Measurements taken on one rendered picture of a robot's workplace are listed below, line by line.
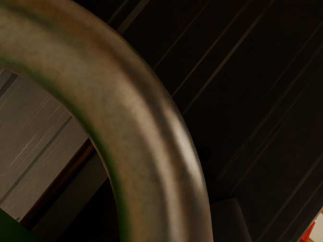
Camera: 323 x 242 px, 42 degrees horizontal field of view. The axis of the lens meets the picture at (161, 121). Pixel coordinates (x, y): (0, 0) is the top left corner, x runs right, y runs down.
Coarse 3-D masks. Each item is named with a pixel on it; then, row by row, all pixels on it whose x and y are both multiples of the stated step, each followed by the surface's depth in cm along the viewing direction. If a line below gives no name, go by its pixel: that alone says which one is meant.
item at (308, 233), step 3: (321, 213) 401; (312, 225) 375; (309, 228) 371; (312, 228) 372; (309, 231) 367; (306, 234) 364; (309, 234) 365; (303, 237) 360; (306, 237) 360; (300, 240) 358; (303, 240) 357; (306, 240) 358; (309, 240) 421; (312, 240) 423
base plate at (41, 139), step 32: (0, 96) 52; (32, 96) 58; (0, 128) 57; (32, 128) 63; (64, 128) 72; (0, 160) 62; (32, 160) 70; (64, 160) 80; (0, 192) 68; (32, 192) 78
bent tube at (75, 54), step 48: (0, 0) 12; (48, 0) 13; (0, 48) 13; (48, 48) 12; (96, 48) 13; (96, 96) 12; (144, 96) 13; (96, 144) 13; (144, 144) 12; (192, 144) 13; (144, 192) 12; (192, 192) 13; (144, 240) 12; (192, 240) 12
